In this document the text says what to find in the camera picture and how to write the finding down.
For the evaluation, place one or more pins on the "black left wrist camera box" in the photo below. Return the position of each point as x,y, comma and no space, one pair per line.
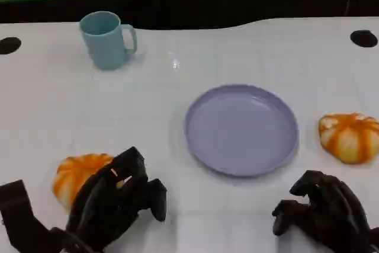
17,211

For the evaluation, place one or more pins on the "black table grommet hole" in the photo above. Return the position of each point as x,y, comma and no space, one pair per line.
364,38
9,45

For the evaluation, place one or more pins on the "lilac plate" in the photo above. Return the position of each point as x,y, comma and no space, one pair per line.
240,130

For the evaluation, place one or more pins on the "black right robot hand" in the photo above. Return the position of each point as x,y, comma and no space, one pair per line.
334,214

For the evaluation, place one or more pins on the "pale green mug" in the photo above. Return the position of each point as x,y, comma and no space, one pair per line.
103,48

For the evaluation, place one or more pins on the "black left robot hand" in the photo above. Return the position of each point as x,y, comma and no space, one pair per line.
103,205

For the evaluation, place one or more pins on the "orange white toy bread roll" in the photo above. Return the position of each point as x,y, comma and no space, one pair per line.
349,140
74,173

